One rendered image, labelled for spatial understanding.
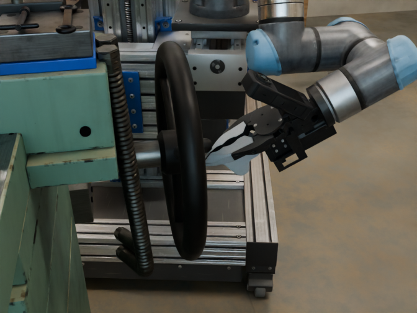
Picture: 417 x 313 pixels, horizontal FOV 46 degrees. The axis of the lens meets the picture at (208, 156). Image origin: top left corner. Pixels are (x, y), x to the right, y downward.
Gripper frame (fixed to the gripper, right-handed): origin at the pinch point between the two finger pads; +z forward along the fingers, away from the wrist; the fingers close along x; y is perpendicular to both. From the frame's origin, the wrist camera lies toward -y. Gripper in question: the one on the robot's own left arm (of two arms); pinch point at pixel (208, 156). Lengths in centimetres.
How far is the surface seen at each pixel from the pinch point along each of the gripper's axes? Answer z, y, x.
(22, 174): 12.9, -24.9, -21.1
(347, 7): -116, 172, 325
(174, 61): -5.2, -22.7, -11.9
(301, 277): 4, 85, 35
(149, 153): 4.1, -13.0, -10.8
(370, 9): -134, 185, 325
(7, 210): 11.7, -26.8, -29.1
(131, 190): 8.2, -11.3, -13.6
